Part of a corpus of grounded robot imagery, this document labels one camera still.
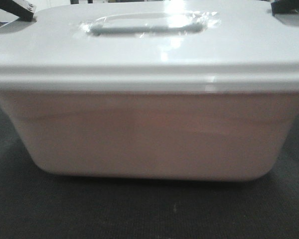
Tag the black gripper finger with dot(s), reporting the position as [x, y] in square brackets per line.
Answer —
[284, 6]
[23, 9]

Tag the white lidded plastic bin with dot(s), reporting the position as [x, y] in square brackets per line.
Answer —
[177, 89]

